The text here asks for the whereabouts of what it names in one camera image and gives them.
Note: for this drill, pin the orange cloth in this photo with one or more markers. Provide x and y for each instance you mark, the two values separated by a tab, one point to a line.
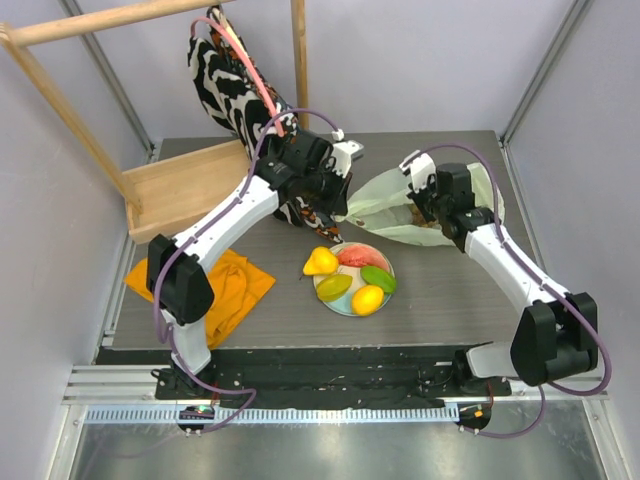
238	287

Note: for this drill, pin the wooden tray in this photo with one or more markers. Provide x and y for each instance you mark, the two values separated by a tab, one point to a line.
177	192

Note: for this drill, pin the green avocado print plastic bag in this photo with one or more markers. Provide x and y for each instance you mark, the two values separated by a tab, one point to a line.
381	207

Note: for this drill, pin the white slotted cable duct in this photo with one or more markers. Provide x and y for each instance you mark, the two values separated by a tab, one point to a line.
197	414

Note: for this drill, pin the green fake fruit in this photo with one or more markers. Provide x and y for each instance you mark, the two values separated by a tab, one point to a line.
376	276

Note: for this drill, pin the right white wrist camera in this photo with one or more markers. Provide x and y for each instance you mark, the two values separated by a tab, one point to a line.
419	166

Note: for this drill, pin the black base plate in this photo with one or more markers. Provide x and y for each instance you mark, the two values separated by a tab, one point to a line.
385	377

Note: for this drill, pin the yellow fake pear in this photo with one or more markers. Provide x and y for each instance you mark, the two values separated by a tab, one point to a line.
322	261

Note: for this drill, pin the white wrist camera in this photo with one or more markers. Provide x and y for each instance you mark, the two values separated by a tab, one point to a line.
419	166
344	153

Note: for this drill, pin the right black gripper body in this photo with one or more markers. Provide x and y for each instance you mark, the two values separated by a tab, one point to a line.
426	201

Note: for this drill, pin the yellow fake lemon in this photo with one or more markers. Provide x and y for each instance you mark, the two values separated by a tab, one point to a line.
367	300

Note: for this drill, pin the wooden rack frame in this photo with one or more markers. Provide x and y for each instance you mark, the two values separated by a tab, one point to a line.
17	42

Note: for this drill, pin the red fake watermelon slice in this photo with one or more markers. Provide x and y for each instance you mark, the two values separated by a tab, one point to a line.
361	255

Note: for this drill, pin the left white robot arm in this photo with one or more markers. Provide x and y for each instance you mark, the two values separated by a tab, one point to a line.
177	267

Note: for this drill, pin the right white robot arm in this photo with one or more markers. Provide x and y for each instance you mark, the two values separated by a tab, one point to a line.
552	339

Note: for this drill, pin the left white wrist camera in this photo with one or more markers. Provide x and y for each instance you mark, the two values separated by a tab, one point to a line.
344	153

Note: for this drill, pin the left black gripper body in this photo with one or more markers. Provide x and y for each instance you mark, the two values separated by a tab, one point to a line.
324	187

